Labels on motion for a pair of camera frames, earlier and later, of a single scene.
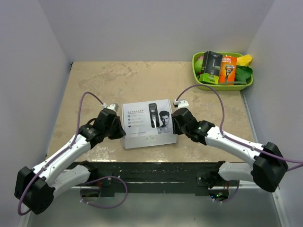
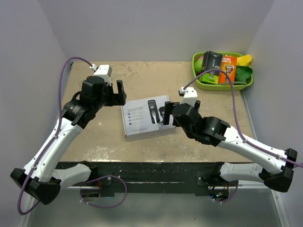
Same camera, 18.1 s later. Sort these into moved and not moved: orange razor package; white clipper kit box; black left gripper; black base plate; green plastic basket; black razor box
Moved: white clipper kit box; black left gripper
Not moved: green plastic basket; black base plate; orange razor package; black razor box
